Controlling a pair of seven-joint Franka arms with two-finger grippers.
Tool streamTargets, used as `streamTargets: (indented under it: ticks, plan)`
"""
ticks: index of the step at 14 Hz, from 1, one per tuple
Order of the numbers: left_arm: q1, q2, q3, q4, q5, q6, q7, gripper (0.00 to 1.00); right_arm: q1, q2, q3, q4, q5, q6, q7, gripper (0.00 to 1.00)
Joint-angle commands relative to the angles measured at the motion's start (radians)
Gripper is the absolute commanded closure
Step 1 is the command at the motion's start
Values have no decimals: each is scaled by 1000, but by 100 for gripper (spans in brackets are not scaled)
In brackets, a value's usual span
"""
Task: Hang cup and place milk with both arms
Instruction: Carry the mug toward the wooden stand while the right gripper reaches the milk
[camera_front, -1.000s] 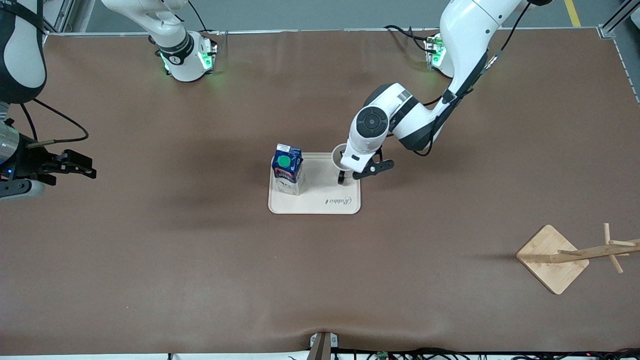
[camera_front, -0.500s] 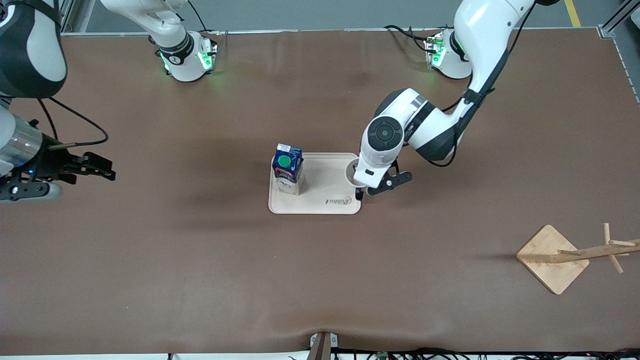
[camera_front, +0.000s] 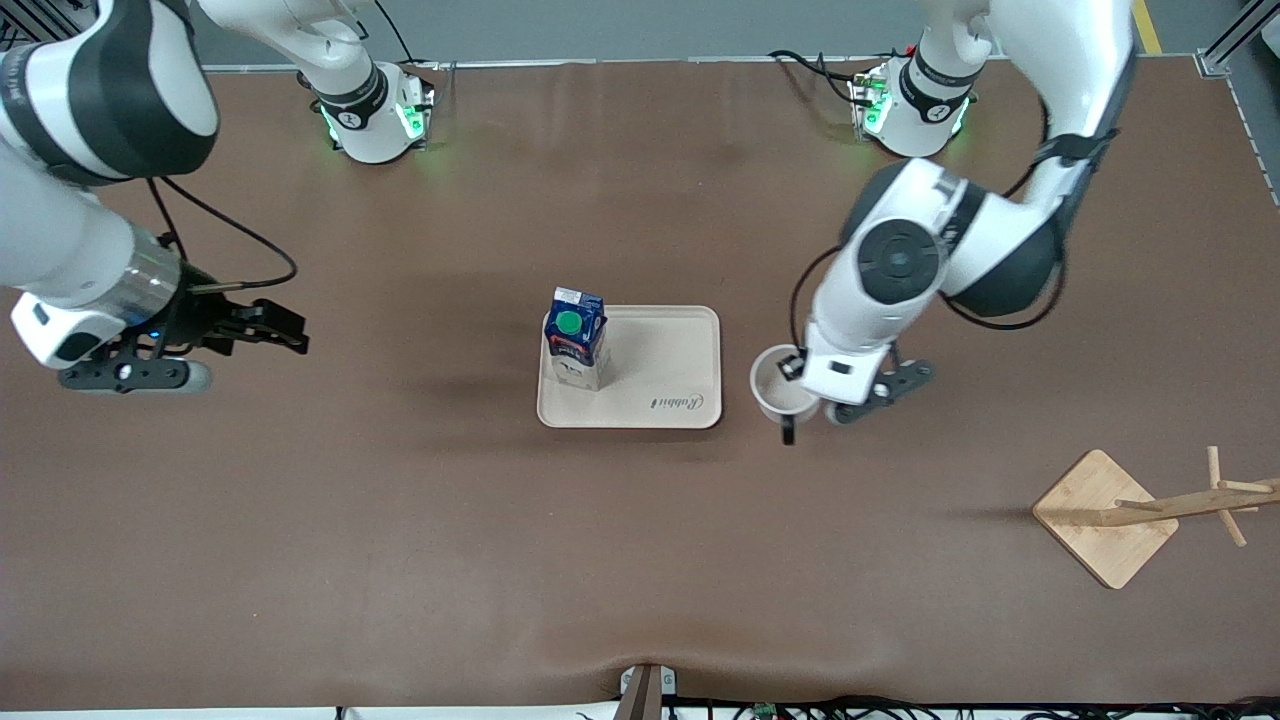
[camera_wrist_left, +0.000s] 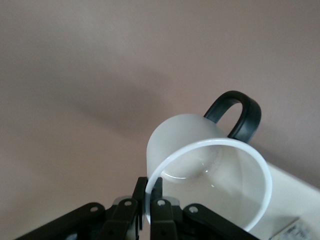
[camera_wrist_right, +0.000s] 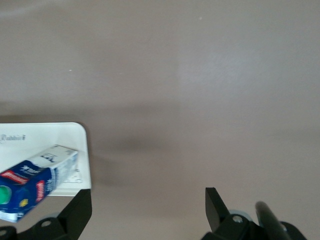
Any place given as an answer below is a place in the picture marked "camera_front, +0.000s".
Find white smiley mug black handle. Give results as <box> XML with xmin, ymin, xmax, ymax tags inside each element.
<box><xmin>749</xmin><ymin>343</ymin><xmax>827</xmax><ymax>447</ymax></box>

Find blue milk carton green cap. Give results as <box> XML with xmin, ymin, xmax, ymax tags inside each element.
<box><xmin>543</xmin><ymin>287</ymin><xmax>609</xmax><ymax>393</ymax></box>

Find wooden cup rack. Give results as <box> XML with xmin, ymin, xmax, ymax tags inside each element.
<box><xmin>1032</xmin><ymin>445</ymin><xmax>1280</xmax><ymax>591</ymax></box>

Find beige plastic tray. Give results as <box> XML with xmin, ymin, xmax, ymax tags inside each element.
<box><xmin>536</xmin><ymin>304</ymin><xmax>723</xmax><ymax>431</ymax></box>

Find brown table mat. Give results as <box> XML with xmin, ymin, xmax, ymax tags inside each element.
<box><xmin>0</xmin><ymin>55</ymin><xmax>1280</xmax><ymax>713</ymax></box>

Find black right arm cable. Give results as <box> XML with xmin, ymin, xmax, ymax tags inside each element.
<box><xmin>145</xmin><ymin>175</ymin><xmax>299</xmax><ymax>293</ymax></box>

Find thin black base cable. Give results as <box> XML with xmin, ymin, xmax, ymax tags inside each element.
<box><xmin>375</xmin><ymin>0</ymin><xmax>441</xmax><ymax>71</ymax></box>

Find black base power cables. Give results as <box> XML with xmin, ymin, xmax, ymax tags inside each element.
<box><xmin>768</xmin><ymin>48</ymin><xmax>876</xmax><ymax>106</ymax></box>

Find black cable bundle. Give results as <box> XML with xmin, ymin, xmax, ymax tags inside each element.
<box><xmin>575</xmin><ymin>695</ymin><xmax>1280</xmax><ymax>720</ymax></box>

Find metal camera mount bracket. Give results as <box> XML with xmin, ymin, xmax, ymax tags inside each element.
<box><xmin>618</xmin><ymin>662</ymin><xmax>679</xmax><ymax>720</ymax></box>

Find aluminium frame profile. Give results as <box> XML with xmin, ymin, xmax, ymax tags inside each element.
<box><xmin>1195</xmin><ymin>0</ymin><xmax>1280</xmax><ymax>79</ymax></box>

